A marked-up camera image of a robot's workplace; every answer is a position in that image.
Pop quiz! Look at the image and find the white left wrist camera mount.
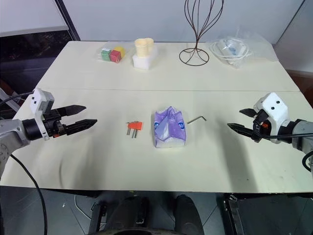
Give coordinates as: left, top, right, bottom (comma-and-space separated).
29, 88, 55, 141

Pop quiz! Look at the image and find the clear plastic cube bag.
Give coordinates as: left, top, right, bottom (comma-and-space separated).
95, 45, 128, 65

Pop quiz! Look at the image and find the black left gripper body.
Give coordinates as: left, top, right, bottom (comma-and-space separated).
43, 109, 67, 138

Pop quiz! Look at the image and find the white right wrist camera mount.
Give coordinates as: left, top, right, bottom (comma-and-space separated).
253, 92, 291, 144

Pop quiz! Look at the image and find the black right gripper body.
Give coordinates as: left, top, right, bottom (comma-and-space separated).
251, 110, 270, 143

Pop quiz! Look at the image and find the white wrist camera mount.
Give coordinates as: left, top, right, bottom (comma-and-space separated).
253, 92, 291, 144
29, 88, 55, 141

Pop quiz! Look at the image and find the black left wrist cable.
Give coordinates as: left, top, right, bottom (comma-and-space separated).
0, 91, 35, 106

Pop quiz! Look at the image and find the black table frame bracket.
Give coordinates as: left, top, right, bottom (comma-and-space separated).
223, 193, 246, 235
88, 200, 108, 235

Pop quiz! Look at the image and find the dark metal post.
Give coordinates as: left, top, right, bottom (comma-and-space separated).
54, 0, 82, 41

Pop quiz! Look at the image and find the green cube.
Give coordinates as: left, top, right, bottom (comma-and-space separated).
100, 47, 112, 61

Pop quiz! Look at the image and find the clear bag with white cable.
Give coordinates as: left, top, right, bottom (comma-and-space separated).
210, 26, 254, 70

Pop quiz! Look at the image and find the purple tissue pack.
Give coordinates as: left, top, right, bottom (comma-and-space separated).
153, 106, 189, 148

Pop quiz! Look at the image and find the dark rounded shape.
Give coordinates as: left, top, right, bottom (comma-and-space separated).
174, 194, 204, 235

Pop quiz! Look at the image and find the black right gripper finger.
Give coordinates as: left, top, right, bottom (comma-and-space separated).
239, 108, 258, 119
226, 122, 255, 141

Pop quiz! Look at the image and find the grey metal frame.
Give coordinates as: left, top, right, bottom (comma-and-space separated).
0, 85, 23, 111

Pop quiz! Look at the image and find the brown wire stand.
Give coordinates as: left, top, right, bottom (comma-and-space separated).
179, 0, 225, 66

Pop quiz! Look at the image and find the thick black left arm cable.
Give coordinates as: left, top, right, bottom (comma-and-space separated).
9, 153, 48, 235

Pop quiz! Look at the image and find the cream plastic cup stack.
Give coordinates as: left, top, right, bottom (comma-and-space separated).
134, 38, 156, 58

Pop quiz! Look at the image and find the metal allen key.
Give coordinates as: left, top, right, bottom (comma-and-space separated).
187, 116, 207, 124

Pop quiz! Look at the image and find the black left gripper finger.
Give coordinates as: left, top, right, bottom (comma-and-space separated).
57, 105, 87, 117
65, 119, 98, 136

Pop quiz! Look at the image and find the red cube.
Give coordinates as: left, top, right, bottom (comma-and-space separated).
109, 50, 122, 63

